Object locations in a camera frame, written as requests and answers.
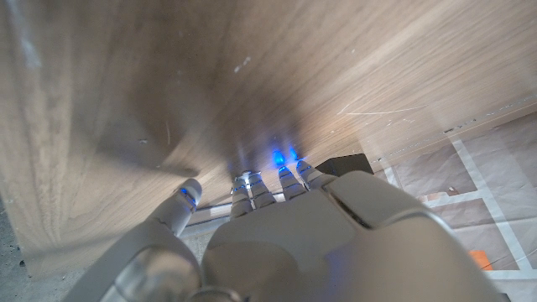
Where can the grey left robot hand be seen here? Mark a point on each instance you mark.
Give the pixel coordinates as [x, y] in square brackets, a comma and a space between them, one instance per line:
[314, 251]

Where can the printed bookshelf backdrop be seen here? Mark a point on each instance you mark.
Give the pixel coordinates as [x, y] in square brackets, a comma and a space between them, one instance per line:
[503, 168]

